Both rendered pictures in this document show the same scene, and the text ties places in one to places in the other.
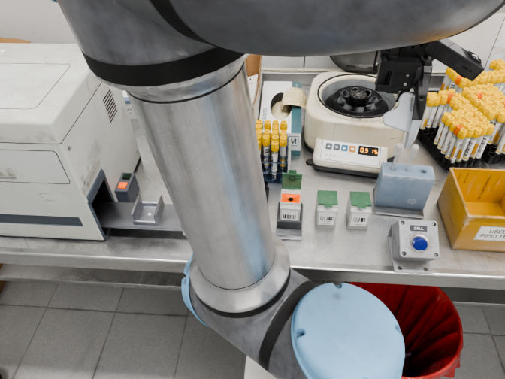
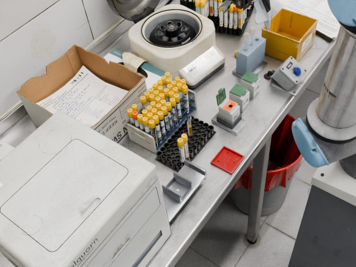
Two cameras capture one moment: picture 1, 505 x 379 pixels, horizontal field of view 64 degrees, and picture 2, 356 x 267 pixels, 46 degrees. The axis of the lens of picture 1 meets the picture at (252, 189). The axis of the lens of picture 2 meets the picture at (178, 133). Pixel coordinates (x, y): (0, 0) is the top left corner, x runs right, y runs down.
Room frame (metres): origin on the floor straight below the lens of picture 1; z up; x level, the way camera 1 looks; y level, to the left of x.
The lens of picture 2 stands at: (0.21, 0.66, 1.82)
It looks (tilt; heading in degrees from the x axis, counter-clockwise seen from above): 50 degrees down; 306
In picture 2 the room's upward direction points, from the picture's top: 8 degrees counter-clockwise
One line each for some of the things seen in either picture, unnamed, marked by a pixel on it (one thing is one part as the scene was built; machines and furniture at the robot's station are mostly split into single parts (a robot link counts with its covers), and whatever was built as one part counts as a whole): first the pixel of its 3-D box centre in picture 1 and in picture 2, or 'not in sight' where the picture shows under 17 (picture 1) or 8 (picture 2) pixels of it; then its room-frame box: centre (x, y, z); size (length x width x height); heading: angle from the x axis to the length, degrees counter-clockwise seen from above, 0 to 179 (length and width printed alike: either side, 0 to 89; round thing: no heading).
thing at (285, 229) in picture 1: (289, 217); (229, 119); (0.56, -0.08, 0.89); 0.09 x 0.05 x 0.04; 172
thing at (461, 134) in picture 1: (456, 149); (240, 19); (0.71, -0.47, 0.93); 0.02 x 0.02 x 0.11
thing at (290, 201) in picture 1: (290, 208); (229, 113); (0.56, -0.08, 0.92); 0.05 x 0.04 x 0.06; 172
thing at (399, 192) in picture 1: (402, 188); (250, 57); (0.60, -0.31, 0.92); 0.10 x 0.07 x 0.10; 79
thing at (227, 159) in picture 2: not in sight; (227, 159); (0.51, 0.05, 0.88); 0.07 x 0.07 x 0.01; 84
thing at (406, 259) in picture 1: (412, 233); (283, 72); (0.49, -0.30, 0.92); 0.13 x 0.07 x 0.08; 174
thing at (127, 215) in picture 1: (138, 212); (172, 195); (0.57, 0.24, 0.92); 0.21 x 0.07 x 0.05; 84
